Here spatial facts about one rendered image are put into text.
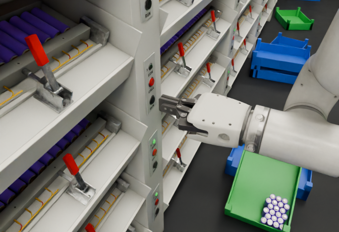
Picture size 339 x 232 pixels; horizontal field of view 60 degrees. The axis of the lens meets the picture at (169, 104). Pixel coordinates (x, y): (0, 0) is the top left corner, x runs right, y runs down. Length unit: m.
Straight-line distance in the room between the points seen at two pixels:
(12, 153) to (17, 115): 0.05
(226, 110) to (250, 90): 1.14
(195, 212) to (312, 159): 0.64
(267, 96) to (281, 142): 1.15
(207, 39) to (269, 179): 0.54
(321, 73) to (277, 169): 0.75
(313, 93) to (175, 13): 0.32
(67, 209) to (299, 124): 0.40
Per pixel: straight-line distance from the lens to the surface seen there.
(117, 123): 0.59
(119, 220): 0.72
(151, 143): 0.66
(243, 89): 1.67
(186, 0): 0.72
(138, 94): 0.54
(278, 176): 1.14
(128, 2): 0.47
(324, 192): 1.26
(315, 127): 0.52
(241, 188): 1.11
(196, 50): 0.93
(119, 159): 0.58
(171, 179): 1.03
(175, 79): 0.78
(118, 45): 0.50
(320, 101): 0.58
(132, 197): 0.75
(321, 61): 0.43
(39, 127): 0.38
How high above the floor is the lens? 0.91
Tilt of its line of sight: 37 degrees down
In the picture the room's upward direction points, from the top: straight up
